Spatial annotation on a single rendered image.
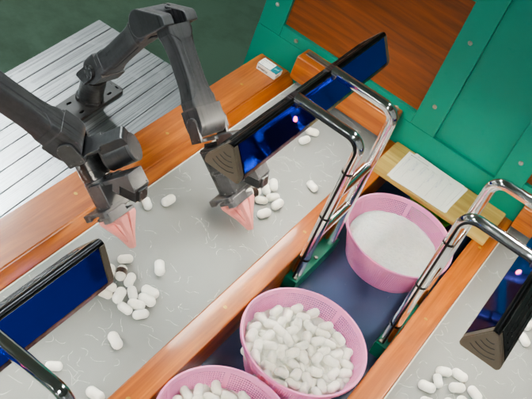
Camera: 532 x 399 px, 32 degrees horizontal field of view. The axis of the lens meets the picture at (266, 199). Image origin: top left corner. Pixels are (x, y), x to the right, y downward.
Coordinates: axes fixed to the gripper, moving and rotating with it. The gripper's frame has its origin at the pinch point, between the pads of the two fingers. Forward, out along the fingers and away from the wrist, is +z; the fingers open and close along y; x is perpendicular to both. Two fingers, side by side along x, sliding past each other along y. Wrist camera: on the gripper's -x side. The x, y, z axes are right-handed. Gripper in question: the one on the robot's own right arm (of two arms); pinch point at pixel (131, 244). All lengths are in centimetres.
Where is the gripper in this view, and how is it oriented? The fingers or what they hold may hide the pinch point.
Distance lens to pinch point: 186.0
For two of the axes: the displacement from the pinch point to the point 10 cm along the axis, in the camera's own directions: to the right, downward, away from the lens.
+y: 5.3, -4.5, 7.1
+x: -7.4, 1.6, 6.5
